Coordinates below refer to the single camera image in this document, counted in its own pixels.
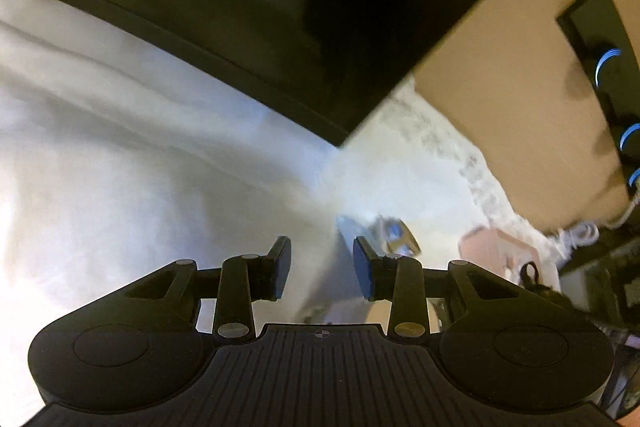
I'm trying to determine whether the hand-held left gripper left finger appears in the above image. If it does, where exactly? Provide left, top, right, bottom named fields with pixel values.
left=122, top=236, right=292, bottom=342

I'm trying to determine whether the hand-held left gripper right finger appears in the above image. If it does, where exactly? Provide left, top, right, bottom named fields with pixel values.
left=353, top=236, right=521, bottom=341

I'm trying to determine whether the pink cardboard box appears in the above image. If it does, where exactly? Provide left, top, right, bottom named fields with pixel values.
left=457, top=227, right=563, bottom=294

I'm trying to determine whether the small brown blue carton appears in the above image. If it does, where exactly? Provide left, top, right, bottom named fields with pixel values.
left=372, top=216, right=422, bottom=259

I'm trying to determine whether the white fringed blanket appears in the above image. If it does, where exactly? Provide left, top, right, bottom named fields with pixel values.
left=0, top=0, right=561, bottom=413

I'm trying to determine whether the black monitor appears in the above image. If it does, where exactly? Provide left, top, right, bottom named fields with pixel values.
left=0, top=0, right=572, bottom=150

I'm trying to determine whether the black device with blue lights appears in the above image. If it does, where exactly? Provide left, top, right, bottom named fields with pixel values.
left=556, top=0, right=640, bottom=214

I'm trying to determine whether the white cable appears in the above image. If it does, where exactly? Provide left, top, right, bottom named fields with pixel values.
left=554, top=196, right=640, bottom=254

